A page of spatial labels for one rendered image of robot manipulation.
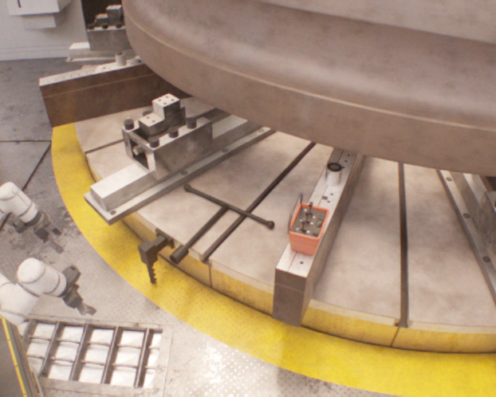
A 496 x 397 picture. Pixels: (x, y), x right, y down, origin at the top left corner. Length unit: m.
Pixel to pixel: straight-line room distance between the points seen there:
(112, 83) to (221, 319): 2.02
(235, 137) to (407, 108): 1.39
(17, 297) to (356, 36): 1.74
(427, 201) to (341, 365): 1.18
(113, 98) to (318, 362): 2.48
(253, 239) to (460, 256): 1.18
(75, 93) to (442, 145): 2.65
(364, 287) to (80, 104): 2.51
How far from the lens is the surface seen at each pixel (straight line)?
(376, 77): 2.22
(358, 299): 2.34
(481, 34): 2.02
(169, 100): 2.75
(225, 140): 3.11
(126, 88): 3.70
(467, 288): 2.58
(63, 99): 3.69
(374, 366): 2.51
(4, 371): 2.32
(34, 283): 1.54
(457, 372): 2.64
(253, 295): 2.52
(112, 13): 4.60
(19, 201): 1.89
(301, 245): 1.93
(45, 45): 5.98
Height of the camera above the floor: 2.15
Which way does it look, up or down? 41 degrees down
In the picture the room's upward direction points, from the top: straight up
